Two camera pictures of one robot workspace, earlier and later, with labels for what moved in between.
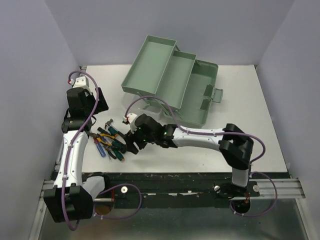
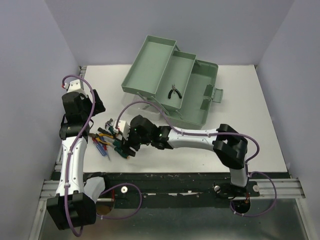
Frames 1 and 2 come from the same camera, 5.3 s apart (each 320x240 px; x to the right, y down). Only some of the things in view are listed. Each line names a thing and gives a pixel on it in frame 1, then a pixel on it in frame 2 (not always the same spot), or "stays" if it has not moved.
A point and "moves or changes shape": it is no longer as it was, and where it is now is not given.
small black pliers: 110,153 -> 174,89
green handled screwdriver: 119,154 moves or changes shape
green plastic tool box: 173,82 stays
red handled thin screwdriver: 106,147 stays
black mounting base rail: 135,190 stays
